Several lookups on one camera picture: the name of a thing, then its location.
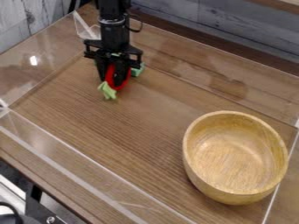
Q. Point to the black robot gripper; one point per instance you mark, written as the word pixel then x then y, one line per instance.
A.
pixel 129 56

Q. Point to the red plush strawberry toy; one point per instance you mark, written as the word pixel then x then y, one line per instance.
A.
pixel 110 87

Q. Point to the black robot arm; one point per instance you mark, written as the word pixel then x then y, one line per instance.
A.
pixel 114 21

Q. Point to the green rectangular foam block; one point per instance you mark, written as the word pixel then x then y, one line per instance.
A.
pixel 137 71

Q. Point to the wooden bowl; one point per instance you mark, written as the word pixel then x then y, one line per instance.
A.
pixel 236 157

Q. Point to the clear acrylic corner bracket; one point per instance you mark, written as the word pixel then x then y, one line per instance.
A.
pixel 86 32

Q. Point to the clear acrylic tray wall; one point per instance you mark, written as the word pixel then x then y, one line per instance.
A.
pixel 107 156

